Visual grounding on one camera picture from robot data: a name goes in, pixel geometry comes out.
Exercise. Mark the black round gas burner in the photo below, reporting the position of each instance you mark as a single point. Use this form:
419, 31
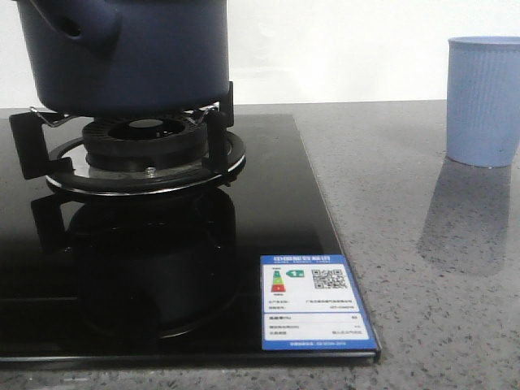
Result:
134, 144

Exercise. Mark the dark blue cooking pot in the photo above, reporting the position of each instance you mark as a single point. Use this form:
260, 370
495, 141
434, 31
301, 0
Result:
117, 58

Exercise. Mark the blue energy label sticker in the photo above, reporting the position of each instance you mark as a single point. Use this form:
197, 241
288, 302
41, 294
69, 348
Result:
310, 302

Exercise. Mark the black pot support grate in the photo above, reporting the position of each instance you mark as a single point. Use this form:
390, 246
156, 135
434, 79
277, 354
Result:
66, 169

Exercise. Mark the black glass gas stove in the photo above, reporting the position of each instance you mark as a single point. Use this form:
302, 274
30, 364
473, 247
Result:
168, 279

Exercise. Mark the light blue ribbed cup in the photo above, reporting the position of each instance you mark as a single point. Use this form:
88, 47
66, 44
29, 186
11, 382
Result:
483, 100

